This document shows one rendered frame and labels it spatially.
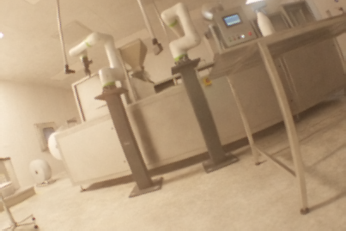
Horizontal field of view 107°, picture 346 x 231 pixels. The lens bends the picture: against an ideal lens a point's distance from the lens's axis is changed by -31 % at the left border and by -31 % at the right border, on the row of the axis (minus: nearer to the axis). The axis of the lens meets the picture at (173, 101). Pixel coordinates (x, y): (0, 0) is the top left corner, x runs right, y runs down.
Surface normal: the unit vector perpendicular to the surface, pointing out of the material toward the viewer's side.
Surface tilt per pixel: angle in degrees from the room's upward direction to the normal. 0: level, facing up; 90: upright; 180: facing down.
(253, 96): 90
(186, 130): 90
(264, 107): 90
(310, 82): 90
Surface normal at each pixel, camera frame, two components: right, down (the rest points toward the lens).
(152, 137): -0.12, -0.02
